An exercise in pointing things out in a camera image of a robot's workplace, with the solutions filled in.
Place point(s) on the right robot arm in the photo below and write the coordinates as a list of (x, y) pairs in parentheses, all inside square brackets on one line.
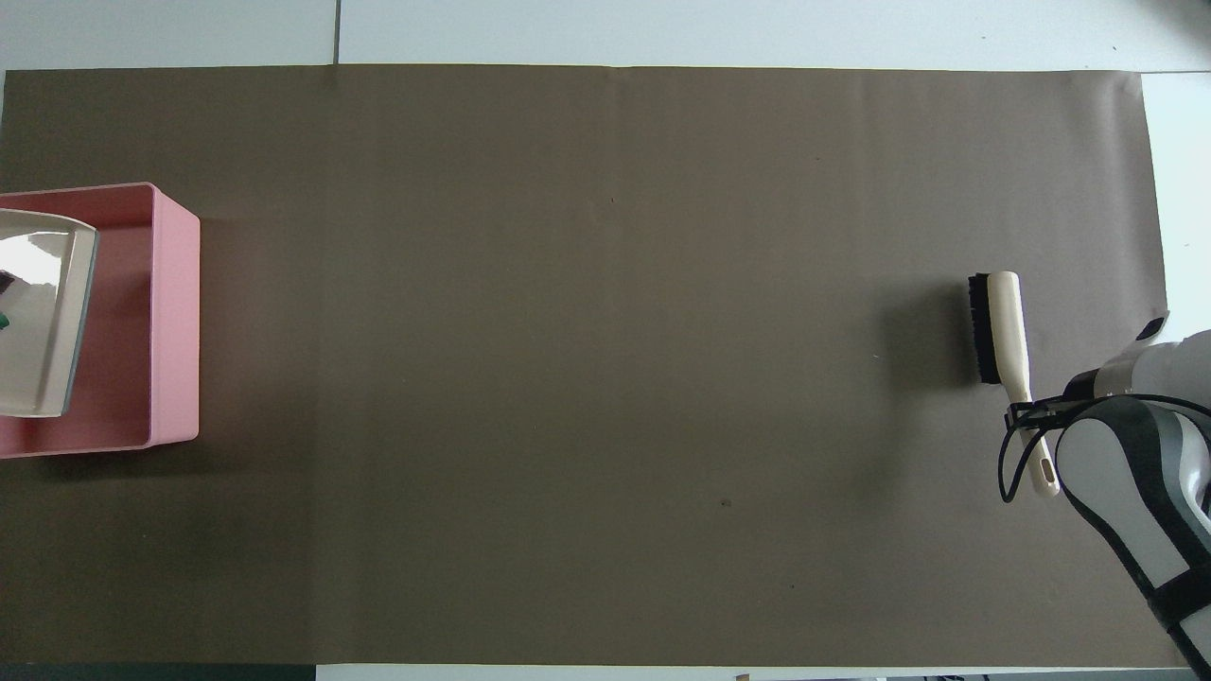
[(1102, 468)]

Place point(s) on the pink plastic bin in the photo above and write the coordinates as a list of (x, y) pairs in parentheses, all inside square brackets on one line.
[(175, 322)]

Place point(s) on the cream brush with black bristles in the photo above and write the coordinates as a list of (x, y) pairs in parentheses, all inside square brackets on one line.
[(1009, 322)]

